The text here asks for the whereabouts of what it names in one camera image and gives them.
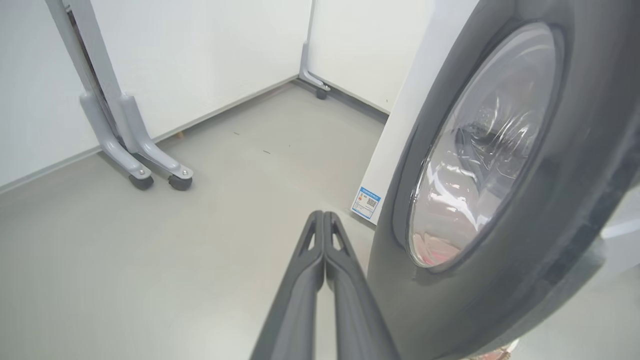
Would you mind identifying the white front-load washing machine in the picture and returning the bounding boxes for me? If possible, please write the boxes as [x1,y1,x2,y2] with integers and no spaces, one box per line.
[350,0,640,278]

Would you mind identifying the blue energy label sticker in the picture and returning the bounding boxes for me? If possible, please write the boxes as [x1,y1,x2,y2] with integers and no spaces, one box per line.
[351,186,382,220]

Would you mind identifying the white partition panel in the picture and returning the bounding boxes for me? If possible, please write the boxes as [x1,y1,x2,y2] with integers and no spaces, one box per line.
[307,0,436,115]
[0,0,101,193]
[90,0,313,143]

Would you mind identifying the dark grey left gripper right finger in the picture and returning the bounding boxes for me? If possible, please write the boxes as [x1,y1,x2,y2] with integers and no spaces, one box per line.
[323,211,402,360]

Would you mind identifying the grey metal frame leg with caster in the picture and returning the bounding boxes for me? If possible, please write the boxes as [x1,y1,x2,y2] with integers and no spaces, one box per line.
[65,0,194,192]
[45,0,155,191]
[298,0,332,100]

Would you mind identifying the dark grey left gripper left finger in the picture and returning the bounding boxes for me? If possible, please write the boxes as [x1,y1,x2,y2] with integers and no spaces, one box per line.
[249,210,327,360]

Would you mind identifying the black round glass washer door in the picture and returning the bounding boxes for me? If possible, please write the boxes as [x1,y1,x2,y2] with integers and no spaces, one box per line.
[367,0,640,360]

